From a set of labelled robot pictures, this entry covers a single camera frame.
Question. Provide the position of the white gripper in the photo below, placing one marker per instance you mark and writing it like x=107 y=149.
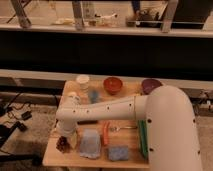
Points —
x=72 y=141

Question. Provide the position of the dark red grape bunch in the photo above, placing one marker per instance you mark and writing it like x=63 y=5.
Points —
x=62 y=145

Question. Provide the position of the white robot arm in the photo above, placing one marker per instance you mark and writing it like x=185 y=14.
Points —
x=173 y=143

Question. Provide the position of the red bowl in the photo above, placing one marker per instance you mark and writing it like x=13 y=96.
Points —
x=112 y=85

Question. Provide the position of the purple bowl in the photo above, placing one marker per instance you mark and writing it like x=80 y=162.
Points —
x=148 y=85

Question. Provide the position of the light blue cloth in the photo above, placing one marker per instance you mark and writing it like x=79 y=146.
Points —
x=90 y=144

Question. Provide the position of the black rectangular block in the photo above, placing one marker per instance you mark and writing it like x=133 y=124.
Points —
x=87 y=122

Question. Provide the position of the wooden table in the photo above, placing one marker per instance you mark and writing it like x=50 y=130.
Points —
x=128 y=137

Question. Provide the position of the orange carrot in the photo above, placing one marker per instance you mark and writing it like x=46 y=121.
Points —
x=105 y=135

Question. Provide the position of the metal spoon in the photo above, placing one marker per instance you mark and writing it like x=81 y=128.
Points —
x=115 y=129

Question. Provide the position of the orange fruit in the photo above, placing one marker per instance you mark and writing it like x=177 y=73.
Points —
x=73 y=95

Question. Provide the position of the blue sponge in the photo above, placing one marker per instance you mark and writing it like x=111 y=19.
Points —
x=118 y=153

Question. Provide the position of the blue plastic cup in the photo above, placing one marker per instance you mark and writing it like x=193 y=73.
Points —
x=93 y=96

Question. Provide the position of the white paper cup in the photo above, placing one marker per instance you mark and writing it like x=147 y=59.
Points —
x=83 y=82

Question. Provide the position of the green plastic tray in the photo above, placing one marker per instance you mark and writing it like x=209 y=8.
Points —
x=143 y=138

